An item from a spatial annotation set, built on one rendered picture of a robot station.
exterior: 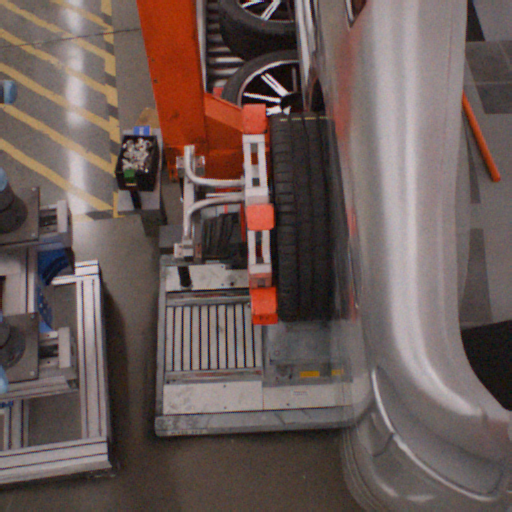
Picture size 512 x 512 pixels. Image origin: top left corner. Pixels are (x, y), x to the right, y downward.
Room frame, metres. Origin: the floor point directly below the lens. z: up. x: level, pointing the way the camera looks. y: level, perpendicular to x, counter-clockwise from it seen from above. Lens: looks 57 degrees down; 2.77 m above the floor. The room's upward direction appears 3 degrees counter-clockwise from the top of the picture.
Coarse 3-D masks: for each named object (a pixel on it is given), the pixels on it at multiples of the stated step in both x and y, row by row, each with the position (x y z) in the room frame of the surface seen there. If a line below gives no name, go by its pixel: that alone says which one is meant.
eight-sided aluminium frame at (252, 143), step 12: (252, 144) 1.47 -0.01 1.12; (264, 144) 1.47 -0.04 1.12; (264, 156) 1.42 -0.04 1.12; (264, 168) 1.38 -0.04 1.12; (264, 180) 1.33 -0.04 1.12; (252, 192) 1.29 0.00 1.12; (264, 192) 1.29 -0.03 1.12; (252, 204) 1.26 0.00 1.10; (252, 240) 1.19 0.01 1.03; (264, 240) 1.19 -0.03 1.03; (252, 252) 1.16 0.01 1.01; (264, 252) 1.16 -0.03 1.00; (252, 264) 1.14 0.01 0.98; (264, 264) 1.14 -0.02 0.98; (252, 276) 1.12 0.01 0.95; (264, 276) 1.12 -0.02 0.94
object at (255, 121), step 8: (256, 104) 1.62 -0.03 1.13; (264, 104) 1.62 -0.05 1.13; (248, 112) 1.61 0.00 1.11; (256, 112) 1.60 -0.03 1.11; (264, 112) 1.60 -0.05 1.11; (248, 120) 1.59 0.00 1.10; (256, 120) 1.59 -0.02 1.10; (264, 120) 1.59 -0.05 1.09; (248, 128) 1.57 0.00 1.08; (256, 128) 1.57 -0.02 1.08; (264, 128) 1.57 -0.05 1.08
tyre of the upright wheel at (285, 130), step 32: (288, 128) 1.48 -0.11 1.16; (320, 128) 1.48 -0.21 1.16; (288, 160) 1.35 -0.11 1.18; (320, 160) 1.35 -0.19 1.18; (288, 192) 1.26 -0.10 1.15; (320, 192) 1.25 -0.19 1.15; (288, 224) 1.19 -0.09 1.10; (320, 224) 1.18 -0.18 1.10; (288, 256) 1.12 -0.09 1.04; (320, 256) 1.12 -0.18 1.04; (288, 288) 1.08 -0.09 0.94; (320, 288) 1.07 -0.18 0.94; (288, 320) 1.08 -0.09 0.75; (320, 320) 1.08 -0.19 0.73
